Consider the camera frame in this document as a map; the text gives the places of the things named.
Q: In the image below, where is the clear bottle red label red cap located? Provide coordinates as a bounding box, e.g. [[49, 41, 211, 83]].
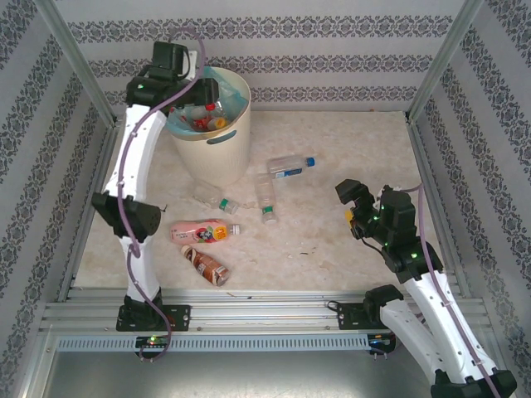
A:
[[191, 102, 217, 130]]

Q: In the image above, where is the cream plastic bin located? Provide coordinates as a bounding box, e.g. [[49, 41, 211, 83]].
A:
[[164, 66, 253, 187]]

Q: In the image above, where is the clear bottle green white cap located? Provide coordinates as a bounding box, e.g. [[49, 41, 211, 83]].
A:
[[254, 172, 279, 226]]

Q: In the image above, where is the pink drink bottle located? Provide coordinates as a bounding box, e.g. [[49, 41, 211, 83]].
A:
[[169, 218, 242, 245]]

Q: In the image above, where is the brown chocolate drink bottle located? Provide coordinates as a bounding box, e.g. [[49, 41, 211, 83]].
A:
[[180, 244, 231, 288]]

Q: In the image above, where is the blue bin liner bag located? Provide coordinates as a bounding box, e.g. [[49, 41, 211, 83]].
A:
[[165, 67, 252, 136]]

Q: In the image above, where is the clear bottle blue cap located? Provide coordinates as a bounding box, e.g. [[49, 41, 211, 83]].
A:
[[266, 153, 318, 180]]

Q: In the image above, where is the crushed clear bottle green cap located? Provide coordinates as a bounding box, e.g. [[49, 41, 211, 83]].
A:
[[192, 182, 241, 216]]

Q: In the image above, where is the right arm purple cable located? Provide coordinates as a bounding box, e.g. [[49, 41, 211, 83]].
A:
[[397, 183, 501, 398]]

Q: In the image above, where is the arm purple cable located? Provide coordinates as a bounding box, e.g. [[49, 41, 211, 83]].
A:
[[117, 27, 207, 362], [397, 183, 501, 398]]

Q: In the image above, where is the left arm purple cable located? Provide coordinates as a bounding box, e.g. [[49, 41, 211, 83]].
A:
[[117, 27, 207, 362]]

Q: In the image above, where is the right aluminium side rail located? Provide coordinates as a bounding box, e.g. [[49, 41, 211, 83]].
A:
[[406, 115, 475, 299]]

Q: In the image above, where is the aluminium side rail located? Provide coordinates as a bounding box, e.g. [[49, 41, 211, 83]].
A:
[[56, 118, 124, 303], [406, 115, 475, 299]]

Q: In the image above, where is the left aluminium frame post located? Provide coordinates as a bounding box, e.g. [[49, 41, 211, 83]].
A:
[[32, 0, 119, 125]]

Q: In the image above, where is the aluminium frame post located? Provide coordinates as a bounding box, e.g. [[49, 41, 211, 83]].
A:
[[407, 0, 485, 124], [32, 0, 119, 125]]

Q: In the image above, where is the left aluminium side rail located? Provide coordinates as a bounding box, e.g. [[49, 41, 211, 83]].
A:
[[56, 118, 124, 303]]

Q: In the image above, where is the right black mount plate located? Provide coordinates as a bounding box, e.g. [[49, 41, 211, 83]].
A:
[[335, 302, 370, 332]]

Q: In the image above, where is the black mount plate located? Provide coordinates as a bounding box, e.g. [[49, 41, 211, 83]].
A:
[[335, 302, 370, 332], [115, 304, 192, 332]]

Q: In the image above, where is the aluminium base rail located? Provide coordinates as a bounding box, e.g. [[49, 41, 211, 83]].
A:
[[39, 288, 486, 332]]

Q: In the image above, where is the grey slotted cable duct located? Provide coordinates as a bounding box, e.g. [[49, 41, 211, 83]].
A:
[[56, 334, 371, 353]]

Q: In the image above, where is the right aluminium frame post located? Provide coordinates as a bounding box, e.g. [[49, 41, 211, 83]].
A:
[[407, 0, 485, 124]]

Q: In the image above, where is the left black mount plate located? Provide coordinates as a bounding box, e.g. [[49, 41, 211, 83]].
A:
[[115, 304, 192, 332]]

